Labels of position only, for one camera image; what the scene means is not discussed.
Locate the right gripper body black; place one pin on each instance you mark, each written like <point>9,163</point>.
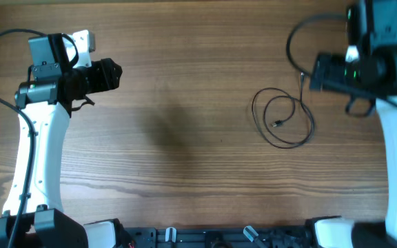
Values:
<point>322,76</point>

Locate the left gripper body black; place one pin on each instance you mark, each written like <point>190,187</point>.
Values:
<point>102,78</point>

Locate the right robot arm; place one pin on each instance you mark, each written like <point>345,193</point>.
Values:
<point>369,73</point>

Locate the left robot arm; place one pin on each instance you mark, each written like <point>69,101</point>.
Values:
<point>61,72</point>

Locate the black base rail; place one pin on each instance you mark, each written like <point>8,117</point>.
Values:
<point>273,237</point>

